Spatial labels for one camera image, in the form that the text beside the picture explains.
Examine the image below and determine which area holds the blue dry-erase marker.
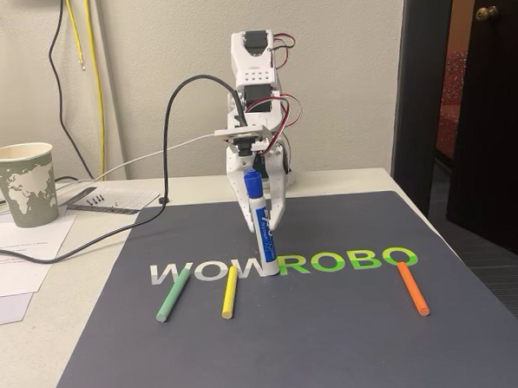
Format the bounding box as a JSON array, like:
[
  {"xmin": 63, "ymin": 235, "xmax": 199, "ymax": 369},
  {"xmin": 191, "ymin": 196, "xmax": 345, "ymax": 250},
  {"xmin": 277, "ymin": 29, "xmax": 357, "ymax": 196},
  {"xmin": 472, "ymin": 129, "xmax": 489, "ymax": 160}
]
[{"xmin": 242, "ymin": 167, "xmax": 281, "ymax": 278}]

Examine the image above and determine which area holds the yellow chalk stick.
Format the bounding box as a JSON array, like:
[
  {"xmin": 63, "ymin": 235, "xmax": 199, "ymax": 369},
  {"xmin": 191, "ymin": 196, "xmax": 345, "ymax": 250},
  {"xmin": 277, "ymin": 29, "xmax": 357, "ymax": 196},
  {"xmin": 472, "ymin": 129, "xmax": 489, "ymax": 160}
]
[{"xmin": 218, "ymin": 264, "xmax": 241, "ymax": 321}]

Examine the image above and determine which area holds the lined paper sheet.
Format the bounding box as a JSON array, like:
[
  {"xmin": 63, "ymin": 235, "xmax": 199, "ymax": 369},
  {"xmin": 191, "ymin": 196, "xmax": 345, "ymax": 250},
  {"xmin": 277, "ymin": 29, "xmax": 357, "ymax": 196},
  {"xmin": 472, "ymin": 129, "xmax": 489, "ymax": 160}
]
[{"xmin": 56, "ymin": 183, "xmax": 162, "ymax": 220}]

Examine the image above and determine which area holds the green chalk stick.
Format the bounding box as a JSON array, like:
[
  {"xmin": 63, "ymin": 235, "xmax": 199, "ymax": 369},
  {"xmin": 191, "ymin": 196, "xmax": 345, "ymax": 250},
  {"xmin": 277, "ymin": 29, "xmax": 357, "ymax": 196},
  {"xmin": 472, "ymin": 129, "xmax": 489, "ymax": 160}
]
[{"xmin": 153, "ymin": 268, "xmax": 193, "ymax": 325}]

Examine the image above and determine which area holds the orange chalk stick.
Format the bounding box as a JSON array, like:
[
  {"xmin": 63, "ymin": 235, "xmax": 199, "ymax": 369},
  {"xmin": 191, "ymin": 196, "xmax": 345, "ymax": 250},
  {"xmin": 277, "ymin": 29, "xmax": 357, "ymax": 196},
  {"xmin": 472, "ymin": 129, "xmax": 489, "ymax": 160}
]
[{"xmin": 396, "ymin": 258, "xmax": 431, "ymax": 319}]

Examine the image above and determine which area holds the grey mat with WOWROBO print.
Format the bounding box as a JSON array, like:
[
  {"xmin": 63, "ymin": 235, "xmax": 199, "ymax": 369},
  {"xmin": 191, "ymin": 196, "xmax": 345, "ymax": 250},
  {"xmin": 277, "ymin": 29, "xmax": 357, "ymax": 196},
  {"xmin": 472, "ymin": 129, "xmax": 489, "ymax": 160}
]
[{"xmin": 33, "ymin": 183, "xmax": 518, "ymax": 388}]

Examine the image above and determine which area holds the red patterned upholstery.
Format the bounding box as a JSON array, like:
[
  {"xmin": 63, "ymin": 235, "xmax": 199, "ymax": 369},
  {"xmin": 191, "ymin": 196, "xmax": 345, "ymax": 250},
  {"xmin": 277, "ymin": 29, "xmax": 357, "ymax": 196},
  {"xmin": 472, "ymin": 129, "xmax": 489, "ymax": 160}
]
[{"xmin": 430, "ymin": 48, "xmax": 475, "ymax": 161}]

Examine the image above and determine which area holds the white printed paper sheet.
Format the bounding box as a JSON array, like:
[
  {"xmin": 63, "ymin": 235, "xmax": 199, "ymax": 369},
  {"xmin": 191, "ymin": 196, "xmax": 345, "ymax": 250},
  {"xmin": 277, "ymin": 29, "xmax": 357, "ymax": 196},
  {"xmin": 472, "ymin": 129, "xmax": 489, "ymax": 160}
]
[{"xmin": 0, "ymin": 210, "xmax": 81, "ymax": 265}]

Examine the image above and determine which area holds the paper cup with world map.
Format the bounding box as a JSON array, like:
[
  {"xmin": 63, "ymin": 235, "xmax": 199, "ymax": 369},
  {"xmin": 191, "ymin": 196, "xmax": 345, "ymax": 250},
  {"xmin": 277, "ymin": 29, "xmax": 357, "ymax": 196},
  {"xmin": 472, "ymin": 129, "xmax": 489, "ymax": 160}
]
[{"xmin": 0, "ymin": 141, "xmax": 61, "ymax": 230}]

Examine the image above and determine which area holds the dark brown door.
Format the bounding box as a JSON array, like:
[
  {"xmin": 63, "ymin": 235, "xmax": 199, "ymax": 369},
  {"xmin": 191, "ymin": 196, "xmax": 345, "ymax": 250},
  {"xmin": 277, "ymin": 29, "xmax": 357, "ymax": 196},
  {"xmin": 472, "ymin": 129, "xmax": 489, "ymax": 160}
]
[{"xmin": 434, "ymin": 0, "xmax": 518, "ymax": 273}]

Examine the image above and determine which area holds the white paper with red text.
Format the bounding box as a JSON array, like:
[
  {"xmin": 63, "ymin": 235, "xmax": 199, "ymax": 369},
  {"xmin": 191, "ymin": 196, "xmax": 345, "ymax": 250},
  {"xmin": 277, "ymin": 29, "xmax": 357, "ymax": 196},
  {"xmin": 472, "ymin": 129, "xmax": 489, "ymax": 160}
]
[{"xmin": 0, "ymin": 246, "xmax": 59, "ymax": 299}]

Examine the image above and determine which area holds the blank white paper sheet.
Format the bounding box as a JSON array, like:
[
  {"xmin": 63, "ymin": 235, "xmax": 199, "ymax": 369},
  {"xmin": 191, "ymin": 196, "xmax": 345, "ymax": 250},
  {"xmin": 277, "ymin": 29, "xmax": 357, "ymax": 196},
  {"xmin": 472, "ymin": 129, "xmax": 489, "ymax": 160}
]
[{"xmin": 0, "ymin": 292, "xmax": 36, "ymax": 327}]

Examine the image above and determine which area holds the brass door knob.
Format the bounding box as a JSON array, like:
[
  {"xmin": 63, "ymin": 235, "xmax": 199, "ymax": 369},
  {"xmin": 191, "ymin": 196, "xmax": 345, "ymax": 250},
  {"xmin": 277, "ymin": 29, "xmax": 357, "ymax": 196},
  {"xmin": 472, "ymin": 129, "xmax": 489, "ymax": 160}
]
[{"xmin": 475, "ymin": 4, "xmax": 500, "ymax": 23}]

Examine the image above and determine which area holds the small camera on white mount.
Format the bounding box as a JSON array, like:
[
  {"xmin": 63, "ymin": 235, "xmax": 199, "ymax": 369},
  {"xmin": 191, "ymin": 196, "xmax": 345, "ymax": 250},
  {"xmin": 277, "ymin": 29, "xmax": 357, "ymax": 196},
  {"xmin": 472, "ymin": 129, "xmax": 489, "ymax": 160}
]
[{"xmin": 213, "ymin": 122, "xmax": 272, "ymax": 161}]

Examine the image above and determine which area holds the black camera cable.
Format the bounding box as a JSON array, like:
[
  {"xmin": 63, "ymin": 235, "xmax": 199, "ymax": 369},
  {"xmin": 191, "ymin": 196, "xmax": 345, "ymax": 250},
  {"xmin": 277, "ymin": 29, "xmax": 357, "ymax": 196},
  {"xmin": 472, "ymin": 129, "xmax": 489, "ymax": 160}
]
[{"xmin": 0, "ymin": 71, "xmax": 254, "ymax": 266}]

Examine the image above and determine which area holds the white cable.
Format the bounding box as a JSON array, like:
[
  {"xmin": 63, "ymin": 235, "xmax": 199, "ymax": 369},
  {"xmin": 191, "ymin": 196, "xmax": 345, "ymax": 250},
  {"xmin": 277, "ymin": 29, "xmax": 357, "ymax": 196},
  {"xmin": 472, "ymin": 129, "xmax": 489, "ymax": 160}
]
[{"xmin": 51, "ymin": 133, "xmax": 222, "ymax": 185}]

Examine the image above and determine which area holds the dark grey door frame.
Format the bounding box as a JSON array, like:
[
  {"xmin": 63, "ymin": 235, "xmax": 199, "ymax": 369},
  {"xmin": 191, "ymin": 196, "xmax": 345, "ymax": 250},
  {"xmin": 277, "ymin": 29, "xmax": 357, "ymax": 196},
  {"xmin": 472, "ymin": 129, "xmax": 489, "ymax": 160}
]
[{"xmin": 381, "ymin": 0, "xmax": 468, "ymax": 222}]

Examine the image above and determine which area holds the yellow wire with bare end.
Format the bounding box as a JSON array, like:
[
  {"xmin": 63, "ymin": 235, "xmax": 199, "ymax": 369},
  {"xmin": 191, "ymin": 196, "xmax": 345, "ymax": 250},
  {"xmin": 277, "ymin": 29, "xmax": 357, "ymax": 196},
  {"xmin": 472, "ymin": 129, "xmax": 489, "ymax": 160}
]
[{"xmin": 63, "ymin": 0, "xmax": 88, "ymax": 73}]

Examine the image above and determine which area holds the black wall cable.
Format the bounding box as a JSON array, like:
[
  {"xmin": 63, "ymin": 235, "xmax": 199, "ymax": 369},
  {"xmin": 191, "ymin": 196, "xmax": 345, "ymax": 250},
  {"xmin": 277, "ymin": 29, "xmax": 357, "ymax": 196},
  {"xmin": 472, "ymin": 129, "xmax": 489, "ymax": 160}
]
[{"xmin": 45, "ymin": 0, "xmax": 95, "ymax": 183}]

